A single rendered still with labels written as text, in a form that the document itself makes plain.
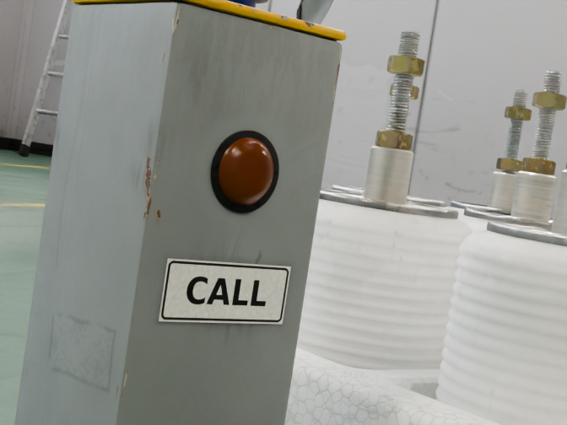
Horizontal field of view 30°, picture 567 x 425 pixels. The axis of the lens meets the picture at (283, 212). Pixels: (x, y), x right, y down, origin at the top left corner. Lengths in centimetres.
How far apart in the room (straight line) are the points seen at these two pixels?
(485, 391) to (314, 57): 15
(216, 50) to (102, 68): 4
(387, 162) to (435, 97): 657
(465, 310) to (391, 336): 7
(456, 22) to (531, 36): 50
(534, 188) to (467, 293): 19
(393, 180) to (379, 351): 9
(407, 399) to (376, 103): 679
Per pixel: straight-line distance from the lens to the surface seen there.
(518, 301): 42
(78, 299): 36
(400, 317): 50
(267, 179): 35
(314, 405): 46
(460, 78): 707
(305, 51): 36
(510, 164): 79
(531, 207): 62
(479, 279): 43
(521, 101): 79
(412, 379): 48
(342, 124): 727
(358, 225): 49
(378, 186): 53
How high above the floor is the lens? 27
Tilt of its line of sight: 3 degrees down
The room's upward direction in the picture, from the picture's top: 9 degrees clockwise
